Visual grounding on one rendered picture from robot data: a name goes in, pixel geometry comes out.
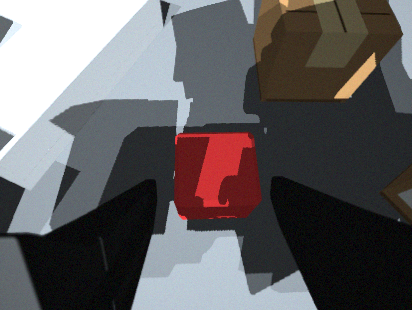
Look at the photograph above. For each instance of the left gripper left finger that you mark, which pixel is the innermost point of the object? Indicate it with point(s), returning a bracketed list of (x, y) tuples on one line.
[(97, 268)]

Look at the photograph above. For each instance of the white open tray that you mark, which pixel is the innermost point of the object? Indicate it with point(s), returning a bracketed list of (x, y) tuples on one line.
[(82, 47)]

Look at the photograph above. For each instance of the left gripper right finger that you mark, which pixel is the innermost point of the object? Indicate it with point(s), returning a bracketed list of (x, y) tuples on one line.
[(350, 258)]

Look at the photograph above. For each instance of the red block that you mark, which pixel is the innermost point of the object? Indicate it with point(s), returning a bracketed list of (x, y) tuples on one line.
[(216, 175)]

